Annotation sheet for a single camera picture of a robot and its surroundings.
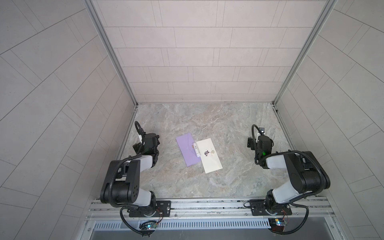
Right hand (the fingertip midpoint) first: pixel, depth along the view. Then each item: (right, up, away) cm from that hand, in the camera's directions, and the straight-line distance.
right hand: (257, 136), depth 95 cm
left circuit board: (-58, -35, -31) cm, 74 cm away
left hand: (-69, +1, -3) cm, 69 cm away
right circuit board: (-1, -37, -27) cm, 46 cm away
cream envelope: (-31, -12, -6) cm, 34 cm away
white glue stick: (-39, -7, -6) cm, 40 cm away
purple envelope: (-46, -4, -1) cm, 47 cm away
